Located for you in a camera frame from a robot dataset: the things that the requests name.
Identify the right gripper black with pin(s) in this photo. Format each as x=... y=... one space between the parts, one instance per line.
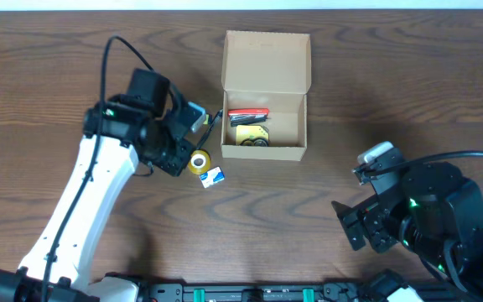
x=361 y=225

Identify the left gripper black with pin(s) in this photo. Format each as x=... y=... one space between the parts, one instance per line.
x=179 y=157

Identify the yellow adhesive tape roll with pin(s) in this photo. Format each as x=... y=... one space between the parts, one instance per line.
x=199 y=162

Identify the black ballpoint pen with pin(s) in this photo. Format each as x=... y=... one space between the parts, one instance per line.
x=216 y=118

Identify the blue white staples box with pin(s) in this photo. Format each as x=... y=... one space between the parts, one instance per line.
x=212 y=177

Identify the red black stapler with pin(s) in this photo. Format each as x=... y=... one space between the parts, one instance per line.
x=247 y=116

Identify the cream sticky note pad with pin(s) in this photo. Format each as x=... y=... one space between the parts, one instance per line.
x=250 y=131

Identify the correction tape dispenser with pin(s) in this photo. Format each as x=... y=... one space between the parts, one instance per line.
x=258 y=142

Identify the cardboard box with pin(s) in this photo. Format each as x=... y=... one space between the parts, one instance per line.
x=273 y=71

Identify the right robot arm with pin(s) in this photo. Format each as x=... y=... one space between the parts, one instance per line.
x=425 y=204

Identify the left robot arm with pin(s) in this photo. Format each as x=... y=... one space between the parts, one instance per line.
x=118 y=135

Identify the green clamp right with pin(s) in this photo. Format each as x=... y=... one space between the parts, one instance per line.
x=308 y=295

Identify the green clamp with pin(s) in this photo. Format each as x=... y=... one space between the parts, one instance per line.
x=308 y=295
x=199 y=295

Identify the green clamp left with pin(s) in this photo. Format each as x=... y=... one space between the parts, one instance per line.
x=199 y=295

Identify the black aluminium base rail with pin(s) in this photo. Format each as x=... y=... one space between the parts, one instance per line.
x=384 y=289

